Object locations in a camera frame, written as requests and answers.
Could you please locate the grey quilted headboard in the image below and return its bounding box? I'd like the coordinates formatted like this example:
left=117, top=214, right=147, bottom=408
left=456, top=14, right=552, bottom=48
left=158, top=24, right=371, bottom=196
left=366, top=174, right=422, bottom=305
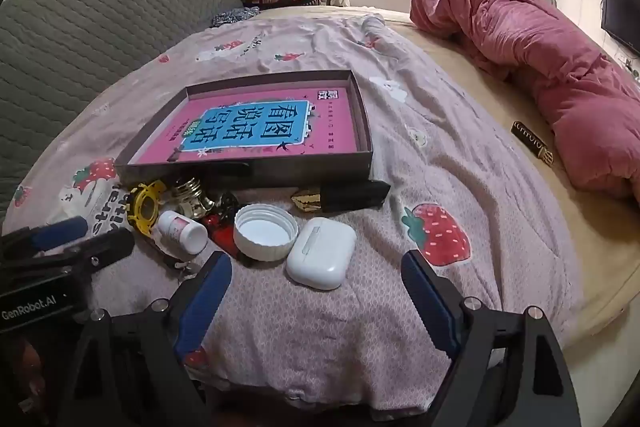
left=0, top=0, right=246, bottom=218

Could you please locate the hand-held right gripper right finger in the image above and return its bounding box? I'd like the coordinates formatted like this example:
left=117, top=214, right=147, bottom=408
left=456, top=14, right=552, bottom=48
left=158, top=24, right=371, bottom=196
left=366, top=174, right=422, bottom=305
left=400, top=249, right=583, bottom=427

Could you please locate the dark patterned cloth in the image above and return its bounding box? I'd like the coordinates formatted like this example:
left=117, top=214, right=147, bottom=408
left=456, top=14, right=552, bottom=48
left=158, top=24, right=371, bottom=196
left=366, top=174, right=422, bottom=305
left=210, top=6, right=261, bottom=28

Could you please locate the yellow and black wristwatch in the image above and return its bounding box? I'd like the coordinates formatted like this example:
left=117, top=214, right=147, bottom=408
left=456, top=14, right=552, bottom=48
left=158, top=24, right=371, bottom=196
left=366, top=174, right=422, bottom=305
left=117, top=181, right=198, bottom=278

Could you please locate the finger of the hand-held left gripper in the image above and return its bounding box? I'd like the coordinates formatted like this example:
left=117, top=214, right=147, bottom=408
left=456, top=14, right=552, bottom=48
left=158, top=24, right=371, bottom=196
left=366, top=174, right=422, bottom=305
left=0, top=216, right=90, bottom=260
left=0, top=228, right=136, bottom=280

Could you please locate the black hair clip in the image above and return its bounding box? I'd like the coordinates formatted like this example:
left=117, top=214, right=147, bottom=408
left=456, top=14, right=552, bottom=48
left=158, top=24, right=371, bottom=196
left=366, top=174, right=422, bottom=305
left=215, top=192, right=239, bottom=220

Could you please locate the white ribbed bottle cap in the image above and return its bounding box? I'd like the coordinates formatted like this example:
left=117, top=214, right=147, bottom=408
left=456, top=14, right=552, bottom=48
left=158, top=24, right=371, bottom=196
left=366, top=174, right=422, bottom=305
left=233, top=203, right=300, bottom=263

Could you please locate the white pill bottle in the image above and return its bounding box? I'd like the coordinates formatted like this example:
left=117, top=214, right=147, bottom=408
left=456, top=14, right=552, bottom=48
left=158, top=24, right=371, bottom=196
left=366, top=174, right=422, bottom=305
left=157, top=210, right=208, bottom=255

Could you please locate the beige mattress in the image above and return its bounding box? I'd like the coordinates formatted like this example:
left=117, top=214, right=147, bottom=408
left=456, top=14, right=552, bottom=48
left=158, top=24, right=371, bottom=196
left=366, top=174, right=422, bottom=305
left=260, top=4, right=640, bottom=343

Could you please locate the pink and blue book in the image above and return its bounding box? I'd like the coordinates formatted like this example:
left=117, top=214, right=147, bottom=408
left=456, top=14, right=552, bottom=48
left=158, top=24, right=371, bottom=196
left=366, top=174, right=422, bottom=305
left=131, top=87, right=360, bottom=165

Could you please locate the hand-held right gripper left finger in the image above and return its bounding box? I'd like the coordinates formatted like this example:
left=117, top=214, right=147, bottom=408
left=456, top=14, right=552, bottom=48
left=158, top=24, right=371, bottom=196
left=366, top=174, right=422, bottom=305
left=62, top=250, right=234, bottom=427

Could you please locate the red and black lighter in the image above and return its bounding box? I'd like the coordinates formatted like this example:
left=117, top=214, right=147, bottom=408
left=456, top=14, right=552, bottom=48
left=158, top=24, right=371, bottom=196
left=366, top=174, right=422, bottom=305
left=202, top=214, right=256, bottom=268

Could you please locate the black and gold hexagonal tube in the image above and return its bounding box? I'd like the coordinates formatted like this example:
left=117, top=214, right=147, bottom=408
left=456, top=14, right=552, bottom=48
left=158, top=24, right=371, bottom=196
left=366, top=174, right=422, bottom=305
left=291, top=180, right=392, bottom=214

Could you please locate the black television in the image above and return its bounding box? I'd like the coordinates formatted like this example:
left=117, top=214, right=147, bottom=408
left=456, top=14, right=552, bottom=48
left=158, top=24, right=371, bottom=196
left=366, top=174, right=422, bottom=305
left=601, top=0, right=640, bottom=58

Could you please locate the pink quilt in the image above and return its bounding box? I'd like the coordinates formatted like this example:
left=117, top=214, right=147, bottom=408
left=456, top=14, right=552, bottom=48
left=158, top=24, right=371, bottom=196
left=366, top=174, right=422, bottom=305
left=410, top=0, right=640, bottom=200

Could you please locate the glass jar with gold rim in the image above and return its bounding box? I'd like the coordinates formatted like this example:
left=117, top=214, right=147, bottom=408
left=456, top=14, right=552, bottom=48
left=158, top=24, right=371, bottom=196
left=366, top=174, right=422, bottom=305
left=170, top=177, right=217, bottom=220

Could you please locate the white earbuds case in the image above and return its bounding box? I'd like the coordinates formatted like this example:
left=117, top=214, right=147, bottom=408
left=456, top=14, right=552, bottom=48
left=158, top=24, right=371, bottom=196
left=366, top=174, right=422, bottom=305
left=286, top=217, right=358, bottom=291

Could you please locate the grey cardboard box tray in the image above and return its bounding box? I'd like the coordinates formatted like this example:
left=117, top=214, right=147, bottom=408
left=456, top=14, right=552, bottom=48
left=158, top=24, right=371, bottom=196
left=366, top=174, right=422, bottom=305
left=114, top=69, right=375, bottom=188

